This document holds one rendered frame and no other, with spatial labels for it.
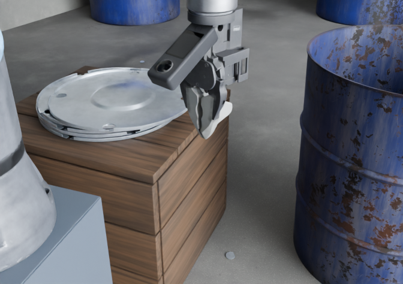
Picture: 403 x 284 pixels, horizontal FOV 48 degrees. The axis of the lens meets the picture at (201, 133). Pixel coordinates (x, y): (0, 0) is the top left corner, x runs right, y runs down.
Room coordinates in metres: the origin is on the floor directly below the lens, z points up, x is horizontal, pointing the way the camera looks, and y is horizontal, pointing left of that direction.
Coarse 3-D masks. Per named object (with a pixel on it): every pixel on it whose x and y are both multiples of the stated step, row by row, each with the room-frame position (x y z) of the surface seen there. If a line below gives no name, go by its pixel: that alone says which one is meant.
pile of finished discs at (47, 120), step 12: (132, 72) 0.98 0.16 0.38; (60, 84) 0.91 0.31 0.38; (48, 96) 0.85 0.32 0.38; (60, 96) 0.85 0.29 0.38; (36, 108) 0.80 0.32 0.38; (48, 108) 0.79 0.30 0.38; (48, 120) 0.76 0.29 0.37; (60, 132) 0.73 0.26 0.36; (72, 132) 0.72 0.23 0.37; (84, 132) 0.71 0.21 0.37; (96, 132) 0.71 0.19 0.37; (108, 132) 0.71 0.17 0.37; (120, 132) 0.72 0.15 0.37; (132, 132) 0.74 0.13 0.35; (144, 132) 0.73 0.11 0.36
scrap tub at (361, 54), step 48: (336, 48) 0.98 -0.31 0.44; (384, 48) 1.01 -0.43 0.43; (336, 96) 0.71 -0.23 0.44; (384, 96) 0.65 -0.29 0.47; (336, 144) 0.70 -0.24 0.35; (384, 144) 0.64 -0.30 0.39; (336, 192) 0.69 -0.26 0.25; (384, 192) 0.63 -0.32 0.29; (336, 240) 0.68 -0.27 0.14; (384, 240) 0.63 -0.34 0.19
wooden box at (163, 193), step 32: (32, 96) 0.91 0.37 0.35; (32, 128) 0.76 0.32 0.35; (160, 128) 0.76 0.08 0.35; (192, 128) 0.76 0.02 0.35; (224, 128) 0.92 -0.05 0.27; (32, 160) 0.70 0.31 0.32; (64, 160) 0.67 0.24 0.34; (96, 160) 0.65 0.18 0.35; (128, 160) 0.65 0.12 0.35; (160, 160) 0.65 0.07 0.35; (192, 160) 0.75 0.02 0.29; (224, 160) 0.92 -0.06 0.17; (96, 192) 0.65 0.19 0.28; (128, 192) 0.62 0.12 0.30; (160, 192) 0.62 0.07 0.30; (192, 192) 0.74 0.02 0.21; (224, 192) 0.93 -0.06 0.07; (128, 224) 0.62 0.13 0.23; (160, 224) 0.62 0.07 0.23; (192, 224) 0.74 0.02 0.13; (128, 256) 0.62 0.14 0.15; (160, 256) 0.61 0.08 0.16; (192, 256) 0.74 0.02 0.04
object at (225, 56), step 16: (192, 16) 0.65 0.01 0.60; (208, 16) 0.64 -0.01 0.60; (224, 16) 0.64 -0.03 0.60; (240, 16) 0.69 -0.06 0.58; (224, 32) 0.67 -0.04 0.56; (240, 32) 0.69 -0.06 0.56; (224, 48) 0.67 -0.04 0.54; (240, 48) 0.69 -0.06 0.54; (208, 64) 0.63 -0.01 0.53; (224, 64) 0.64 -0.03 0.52; (240, 64) 0.68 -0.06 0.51; (192, 80) 0.66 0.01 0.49; (208, 80) 0.63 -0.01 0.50; (224, 80) 0.66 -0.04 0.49; (240, 80) 0.67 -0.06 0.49
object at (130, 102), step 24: (96, 72) 0.95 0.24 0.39; (120, 72) 0.96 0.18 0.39; (144, 72) 0.96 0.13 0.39; (72, 96) 0.83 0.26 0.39; (96, 96) 0.82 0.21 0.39; (120, 96) 0.82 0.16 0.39; (144, 96) 0.82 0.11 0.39; (168, 96) 0.83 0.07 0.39; (72, 120) 0.72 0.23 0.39; (96, 120) 0.72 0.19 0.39; (120, 120) 0.72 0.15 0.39; (144, 120) 0.72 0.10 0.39; (168, 120) 0.72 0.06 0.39
